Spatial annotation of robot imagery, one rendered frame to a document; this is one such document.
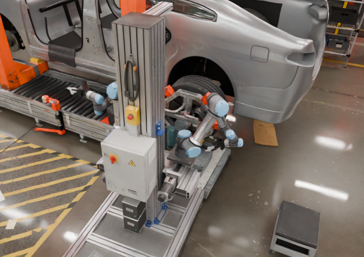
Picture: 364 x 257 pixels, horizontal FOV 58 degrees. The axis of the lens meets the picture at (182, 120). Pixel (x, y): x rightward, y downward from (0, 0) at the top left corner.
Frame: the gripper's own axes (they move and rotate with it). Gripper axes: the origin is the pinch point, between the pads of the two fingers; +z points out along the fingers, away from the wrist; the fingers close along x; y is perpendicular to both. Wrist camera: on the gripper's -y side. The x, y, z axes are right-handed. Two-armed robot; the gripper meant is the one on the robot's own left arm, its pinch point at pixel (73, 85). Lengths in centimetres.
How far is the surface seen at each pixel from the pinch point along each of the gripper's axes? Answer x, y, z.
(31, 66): 64, 47, 168
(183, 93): 68, 3, -73
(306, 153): 215, 96, -177
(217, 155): 133, 99, -92
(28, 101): 39, 82, 142
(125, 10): 41, -66, -22
